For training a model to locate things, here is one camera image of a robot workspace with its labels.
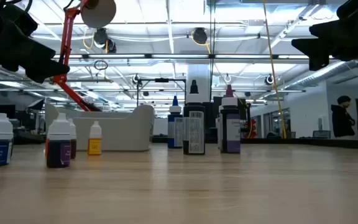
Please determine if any small maroon dropper bottle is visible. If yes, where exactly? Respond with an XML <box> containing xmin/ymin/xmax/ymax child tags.
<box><xmin>68</xmin><ymin>118</ymin><xmax>77</xmax><ymax>160</ymax></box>

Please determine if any small purple dropper bottle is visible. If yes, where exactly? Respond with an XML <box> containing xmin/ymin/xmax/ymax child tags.
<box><xmin>46</xmin><ymin>113</ymin><xmax>71</xmax><ymax>169</ymax></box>

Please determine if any small yellow-orange dropper bottle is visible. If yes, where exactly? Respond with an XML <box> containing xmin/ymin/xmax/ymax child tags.
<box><xmin>87</xmin><ymin>121</ymin><xmax>103</xmax><ymax>156</ymax></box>

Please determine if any white plastic storage bin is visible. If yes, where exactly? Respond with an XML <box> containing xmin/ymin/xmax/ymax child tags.
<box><xmin>44</xmin><ymin>103</ymin><xmax>155</xmax><ymax>152</ymax></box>

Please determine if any large purple food colouring bottle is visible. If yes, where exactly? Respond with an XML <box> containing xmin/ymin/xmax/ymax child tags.
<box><xmin>219</xmin><ymin>84</ymin><xmax>241</xmax><ymax>154</ymax></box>

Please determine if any large blue food colouring bottle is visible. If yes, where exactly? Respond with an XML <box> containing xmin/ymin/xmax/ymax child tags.
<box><xmin>167</xmin><ymin>95</ymin><xmax>184</xmax><ymax>149</ymax></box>

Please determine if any large black food colouring bottle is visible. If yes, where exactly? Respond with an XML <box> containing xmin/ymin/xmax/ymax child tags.
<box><xmin>183</xmin><ymin>80</ymin><xmax>206</xmax><ymax>156</ymax></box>

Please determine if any dark computer monitor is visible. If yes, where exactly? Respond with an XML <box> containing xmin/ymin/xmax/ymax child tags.
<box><xmin>0</xmin><ymin>104</ymin><xmax>16</xmax><ymax>119</ymax></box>

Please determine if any grey round lamp head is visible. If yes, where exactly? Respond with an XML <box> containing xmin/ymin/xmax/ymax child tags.
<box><xmin>80</xmin><ymin>0</ymin><xmax>117</xmax><ymax>29</ymax></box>

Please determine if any person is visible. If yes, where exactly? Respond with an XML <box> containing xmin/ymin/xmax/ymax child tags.
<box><xmin>331</xmin><ymin>95</ymin><xmax>356</xmax><ymax>139</ymax></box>

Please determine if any red machine in background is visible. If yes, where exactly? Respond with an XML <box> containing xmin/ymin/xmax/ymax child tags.
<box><xmin>246</xmin><ymin>119</ymin><xmax>258</xmax><ymax>139</ymax></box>

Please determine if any white background board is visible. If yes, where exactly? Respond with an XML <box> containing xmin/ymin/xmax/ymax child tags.
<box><xmin>154</xmin><ymin>118</ymin><xmax>169</xmax><ymax>136</ymax></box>

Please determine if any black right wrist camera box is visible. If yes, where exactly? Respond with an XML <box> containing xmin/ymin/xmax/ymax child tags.
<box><xmin>336</xmin><ymin>0</ymin><xmax>358</xmax><ymax>19</ymax></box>

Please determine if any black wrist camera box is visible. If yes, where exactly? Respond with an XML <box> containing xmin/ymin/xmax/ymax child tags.
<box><xmin>0</xmin><ymin>2</ymin><xmax>39</xmax><ymax>37</ymax></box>
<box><xmin>336</xmin><ymin>0</ymin><xmax>358</xmax><ymax>19</ymax></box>

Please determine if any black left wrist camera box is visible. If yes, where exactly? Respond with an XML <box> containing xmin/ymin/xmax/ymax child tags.
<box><xmin>0</xmin><ymin>2</ymin><xmax>39</xmax><ymax>37</ymax></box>

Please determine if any yellow hanging cable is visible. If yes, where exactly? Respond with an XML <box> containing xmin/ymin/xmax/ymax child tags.
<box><xmin>262</xmin><ymin>0</ymin><xmax>288</xmax><ymax>139</ymax></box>

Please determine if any black hanging cable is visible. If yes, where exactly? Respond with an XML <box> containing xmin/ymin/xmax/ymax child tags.
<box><xmin>209</xmin><ymin>0</ymin><xmax>216</xmax><ymax>103</ymax></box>

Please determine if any black metal frame stand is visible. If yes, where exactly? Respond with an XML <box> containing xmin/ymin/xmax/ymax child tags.
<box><xmin>136</xmin><ymin>77</ymin><xmax>187</xmax><ymax>108</ymax></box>

